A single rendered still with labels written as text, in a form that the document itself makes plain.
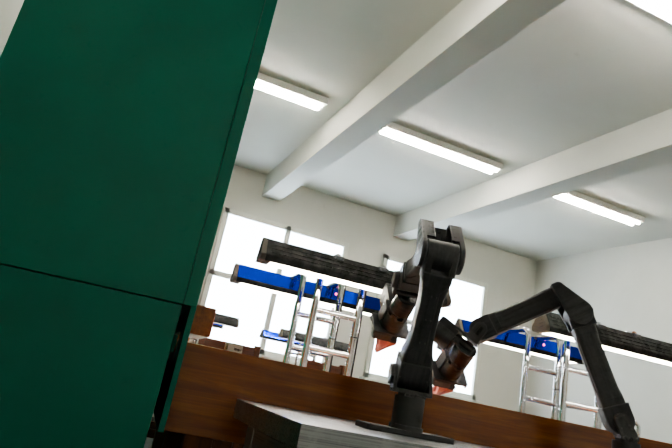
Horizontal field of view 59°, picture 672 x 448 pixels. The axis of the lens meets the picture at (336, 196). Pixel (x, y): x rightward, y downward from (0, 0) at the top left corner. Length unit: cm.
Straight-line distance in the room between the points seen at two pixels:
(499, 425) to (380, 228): 608
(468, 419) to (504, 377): 686
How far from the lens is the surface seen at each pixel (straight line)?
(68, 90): 147
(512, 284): 862
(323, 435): 101
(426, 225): 127
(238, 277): 227
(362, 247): 743
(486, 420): 162
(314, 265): 175
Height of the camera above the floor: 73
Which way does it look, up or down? 18 degrees up
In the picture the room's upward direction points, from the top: 11 degrees clockwise
